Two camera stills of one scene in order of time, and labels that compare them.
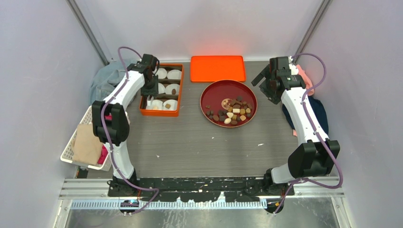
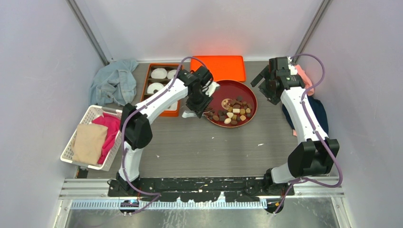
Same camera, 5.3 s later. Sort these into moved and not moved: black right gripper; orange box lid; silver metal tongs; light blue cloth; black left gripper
Moved: black left gripper; silver metal tongs
Not moved: orange box lid; light blue cloth; black right gripper
